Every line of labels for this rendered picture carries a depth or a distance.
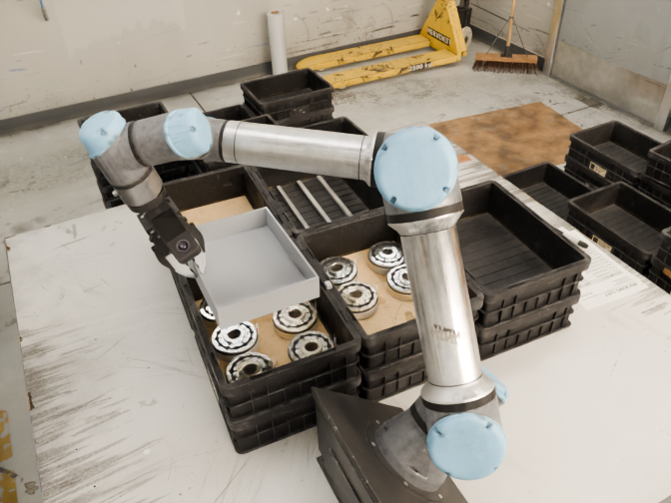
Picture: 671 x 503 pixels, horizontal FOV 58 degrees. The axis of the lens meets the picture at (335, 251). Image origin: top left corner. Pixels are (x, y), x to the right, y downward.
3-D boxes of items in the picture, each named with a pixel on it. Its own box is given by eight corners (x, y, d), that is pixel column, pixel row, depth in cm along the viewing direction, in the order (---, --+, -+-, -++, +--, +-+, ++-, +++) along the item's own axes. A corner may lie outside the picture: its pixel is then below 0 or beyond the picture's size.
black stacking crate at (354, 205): (396, 241, 169) (398, 207, 162) (298, 270, 160) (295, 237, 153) (338, 174, 198) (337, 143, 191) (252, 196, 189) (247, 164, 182)
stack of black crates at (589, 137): (663, 219, 285) (687, 155, 264) (616, 238, 275) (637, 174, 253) (598, 180, 313) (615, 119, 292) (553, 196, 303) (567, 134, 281)
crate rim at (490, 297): (592, 267, 143) (595, 259, 142) (486, 305, 134) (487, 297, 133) (492, 186, 172) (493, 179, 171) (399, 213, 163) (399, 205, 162)
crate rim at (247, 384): (363, 349, 125) (364, 341, 124) (224, 400, 116) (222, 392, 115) (295, 243, 154) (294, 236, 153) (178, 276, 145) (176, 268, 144)
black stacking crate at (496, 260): (582, 297, 150) (593, 261, 142) (481, 335, 141) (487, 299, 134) (487, 214, 178) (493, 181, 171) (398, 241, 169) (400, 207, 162)
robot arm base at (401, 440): (451, 492, 114) (485, 455, 112) (406, 493, 103) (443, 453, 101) (405, 430, 124) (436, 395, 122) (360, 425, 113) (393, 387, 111)
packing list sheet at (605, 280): (653, 285, 168) (654, 283, 168) (591, 313, 160) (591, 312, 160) (567, 225, 191) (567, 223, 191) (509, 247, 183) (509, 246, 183)
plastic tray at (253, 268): (320, 296, 118) (319, 276, 115) (220, 329, 111) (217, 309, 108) (268, 225, 137) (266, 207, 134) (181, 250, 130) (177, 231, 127)
